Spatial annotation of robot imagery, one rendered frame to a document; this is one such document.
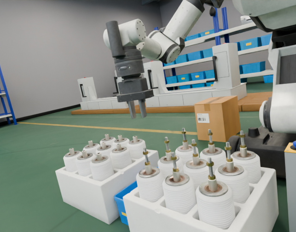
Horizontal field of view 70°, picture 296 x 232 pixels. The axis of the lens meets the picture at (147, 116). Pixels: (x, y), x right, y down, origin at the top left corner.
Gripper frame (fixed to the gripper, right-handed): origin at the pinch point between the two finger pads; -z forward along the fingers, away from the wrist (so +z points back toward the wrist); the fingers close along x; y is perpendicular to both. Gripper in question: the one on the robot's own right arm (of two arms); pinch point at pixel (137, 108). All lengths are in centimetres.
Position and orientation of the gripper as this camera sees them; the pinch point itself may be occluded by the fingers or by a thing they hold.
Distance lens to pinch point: 69.4
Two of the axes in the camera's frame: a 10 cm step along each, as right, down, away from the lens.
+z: -1.7, -9.7, -1.8
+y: 3.5, -2.3, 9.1
